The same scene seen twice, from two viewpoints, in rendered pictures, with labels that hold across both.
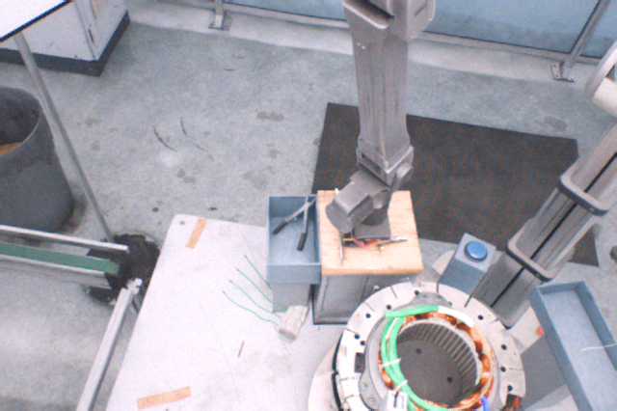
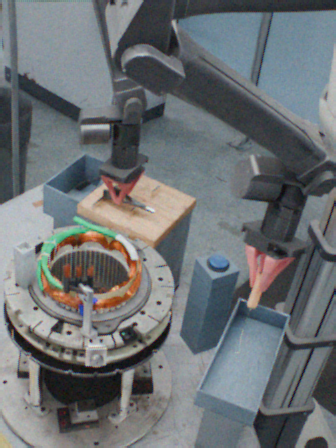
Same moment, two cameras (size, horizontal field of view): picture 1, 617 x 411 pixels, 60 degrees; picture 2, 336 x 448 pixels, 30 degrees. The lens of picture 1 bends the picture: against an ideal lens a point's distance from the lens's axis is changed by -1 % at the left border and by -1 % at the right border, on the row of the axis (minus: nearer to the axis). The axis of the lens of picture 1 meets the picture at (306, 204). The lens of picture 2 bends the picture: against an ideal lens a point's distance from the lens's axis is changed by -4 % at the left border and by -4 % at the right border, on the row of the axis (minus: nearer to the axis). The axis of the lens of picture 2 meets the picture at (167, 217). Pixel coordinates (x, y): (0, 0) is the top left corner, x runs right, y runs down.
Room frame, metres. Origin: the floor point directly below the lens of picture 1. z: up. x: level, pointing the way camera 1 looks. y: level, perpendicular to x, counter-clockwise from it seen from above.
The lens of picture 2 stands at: (-0.33, -0.79, 1.93)
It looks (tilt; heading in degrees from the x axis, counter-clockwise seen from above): 38 degrees down; 32
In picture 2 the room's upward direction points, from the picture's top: 9 degrees clockwise
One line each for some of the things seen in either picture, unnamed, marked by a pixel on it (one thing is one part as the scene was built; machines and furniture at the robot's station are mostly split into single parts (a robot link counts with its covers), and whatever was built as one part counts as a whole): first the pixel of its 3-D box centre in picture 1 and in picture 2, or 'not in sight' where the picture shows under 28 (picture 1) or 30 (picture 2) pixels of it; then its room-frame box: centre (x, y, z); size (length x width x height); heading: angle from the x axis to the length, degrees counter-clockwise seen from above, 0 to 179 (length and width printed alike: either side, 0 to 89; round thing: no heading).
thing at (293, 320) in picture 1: (293, 319); not in sight; (0.50, 0.00, 0.80); 0.10 x 0.05 x 0.04; 160
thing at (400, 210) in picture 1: (367, 231); (137, 205); (0.61, -0.13, 1.05); 0.20 x 0.19 x 0.02; 97
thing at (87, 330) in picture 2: not in sight; (89, 312); (0.22, -0.33, 1.15); 0.03 x 0.02 x 0.12; 80
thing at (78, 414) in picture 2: not in sight; (83, 410); (0.23, -0.32, 0.83); 0.05 x 0.04 x 0.02; 142
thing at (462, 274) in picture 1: (458, 280); (207, 305); (0.59, -0.36, 0.91); 0.07 x 0.07 x 0.25; 66
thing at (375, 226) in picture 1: (371, 206); (124, 154); (0.56, -0.12, 1.20); 0.10 x 0.07 x 0.07; 8
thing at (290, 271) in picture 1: (290, 261); (80, 223); (0.59, 0.02, 0.92); 0.17 x 0.11 x 0.28; 7
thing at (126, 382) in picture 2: not in sight; (126, 383); (0.30, -0.37, 0.91); 0.02 x 0.02 x 0.21
